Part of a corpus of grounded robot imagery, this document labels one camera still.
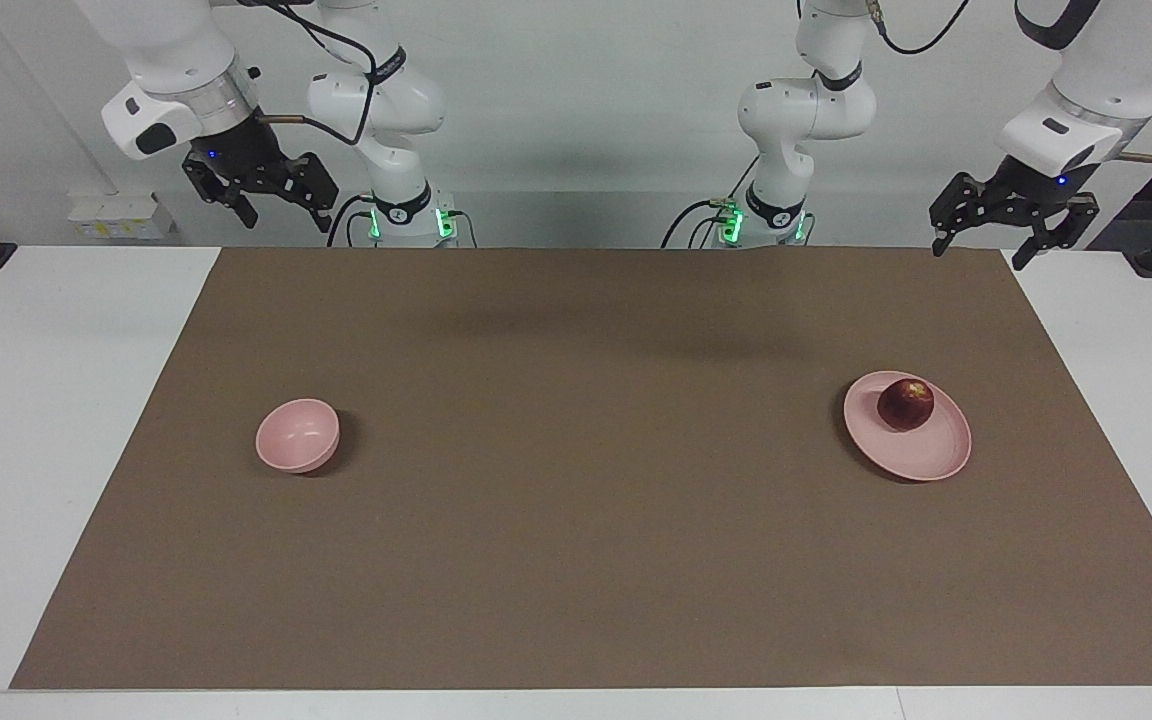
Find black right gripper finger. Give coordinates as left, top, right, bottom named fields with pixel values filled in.
left=183, top=155, right=259, bottom=229
left=276, top=152, right=339, bottom=233

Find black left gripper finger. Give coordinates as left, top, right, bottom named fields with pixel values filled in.
left=930, top=172, right=999, bottom=258
left=1012, top=195, right=1100, bottom=271

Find dark red apple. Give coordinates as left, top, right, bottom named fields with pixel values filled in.
left=876, top=377, right=936, bottom=433

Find pink bowl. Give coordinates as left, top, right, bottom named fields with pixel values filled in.
left=255, top=398, right=341, bottom=474

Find pink plate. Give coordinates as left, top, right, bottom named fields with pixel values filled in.
left=843, top=370, right=973, bottom=482

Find brown table mat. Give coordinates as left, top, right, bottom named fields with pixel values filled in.
left=11, top=247, right=1152, bottom=691

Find black right base cable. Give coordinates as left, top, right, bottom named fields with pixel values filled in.
left=325, top=195, right=378, bottom=248

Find black base cable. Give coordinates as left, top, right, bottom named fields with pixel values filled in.
left=661, top=198, right=739, bottom=249
left=325, top=195, right=378, bottom=248

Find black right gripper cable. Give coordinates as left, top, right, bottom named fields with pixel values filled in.
left=236, top=0, right=407, bottom=146

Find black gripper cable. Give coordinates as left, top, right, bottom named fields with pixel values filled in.
left=236, top=0, right=407, bottom=146
left=866, top=0, right=1152, bottom=166

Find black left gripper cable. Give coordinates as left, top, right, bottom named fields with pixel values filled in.
left=866, top=0, right=1152, bottom=166

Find white wall socket box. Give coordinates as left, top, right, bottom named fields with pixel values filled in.
left=69, top=194, right=178, bottom=242

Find black left base cable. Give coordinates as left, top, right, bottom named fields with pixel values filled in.
left=661, top=198, right=739, bottom=249

